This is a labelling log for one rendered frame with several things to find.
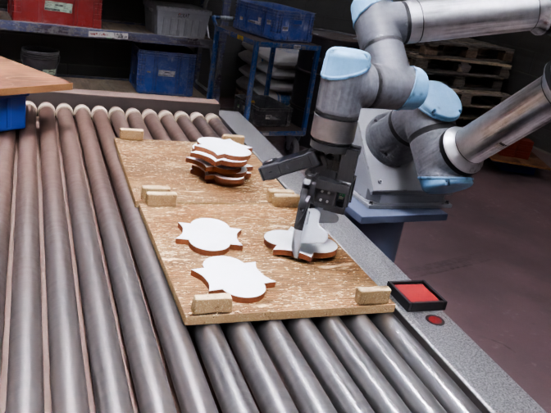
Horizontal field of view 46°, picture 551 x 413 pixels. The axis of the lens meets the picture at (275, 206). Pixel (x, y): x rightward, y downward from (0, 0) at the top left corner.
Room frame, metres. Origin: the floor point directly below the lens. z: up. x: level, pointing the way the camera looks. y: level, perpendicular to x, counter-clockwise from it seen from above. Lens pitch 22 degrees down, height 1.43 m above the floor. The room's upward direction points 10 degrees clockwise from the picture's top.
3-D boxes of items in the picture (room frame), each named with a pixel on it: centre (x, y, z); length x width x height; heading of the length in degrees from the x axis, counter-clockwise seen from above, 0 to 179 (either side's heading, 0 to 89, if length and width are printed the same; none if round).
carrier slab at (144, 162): (1.43, 0.19, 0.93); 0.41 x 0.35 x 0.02; 22
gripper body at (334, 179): (1.07, -0.08, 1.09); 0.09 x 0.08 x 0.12; 77
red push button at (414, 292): (0.99, -0.27, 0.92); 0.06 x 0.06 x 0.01; 23
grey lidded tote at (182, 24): (5.59, 1.09, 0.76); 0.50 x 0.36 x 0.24; 124
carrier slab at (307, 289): (1.04, 0.02, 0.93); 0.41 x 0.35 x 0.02; 24
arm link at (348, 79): (1.07, -0.08, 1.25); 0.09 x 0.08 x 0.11; 118
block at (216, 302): (0.81, 0.07, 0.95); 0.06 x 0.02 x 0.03; 114
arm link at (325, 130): (1.07, -0.08, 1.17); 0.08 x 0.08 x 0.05
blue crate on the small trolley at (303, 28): (4.80, 0.24, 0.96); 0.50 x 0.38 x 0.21; 43
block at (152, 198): (1.17, 0.22, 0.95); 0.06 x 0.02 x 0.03; 114
